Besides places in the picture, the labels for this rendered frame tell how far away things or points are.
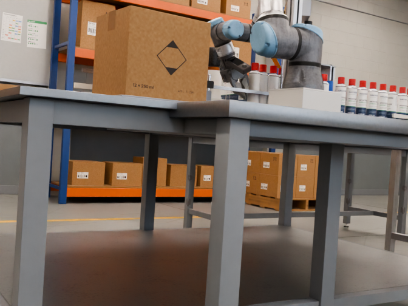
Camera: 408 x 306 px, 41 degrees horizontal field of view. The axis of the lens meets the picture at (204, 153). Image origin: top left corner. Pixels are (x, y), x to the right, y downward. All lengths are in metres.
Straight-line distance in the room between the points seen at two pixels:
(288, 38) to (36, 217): 1.04
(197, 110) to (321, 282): 0.81
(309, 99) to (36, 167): 0.96
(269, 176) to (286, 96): 4.46
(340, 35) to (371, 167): 2.28
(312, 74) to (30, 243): 1.11
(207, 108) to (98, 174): 4.69
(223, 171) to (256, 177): 5.26
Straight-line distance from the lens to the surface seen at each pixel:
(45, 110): 1.38
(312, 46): 1.99
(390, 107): 3.03
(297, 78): 1.97
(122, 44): 1.71
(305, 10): 2.43
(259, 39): 1.93
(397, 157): 3.33
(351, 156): 5.38
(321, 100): 1.95
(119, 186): 6.01
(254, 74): 2.41
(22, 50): 6.41
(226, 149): 1.31
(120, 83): 1.69
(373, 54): 9.70
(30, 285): 1.43
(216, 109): 1.32
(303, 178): 6.49
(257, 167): 6.57
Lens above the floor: 0.73
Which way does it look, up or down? 1 degrees down
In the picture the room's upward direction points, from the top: 4 degrees clockwise
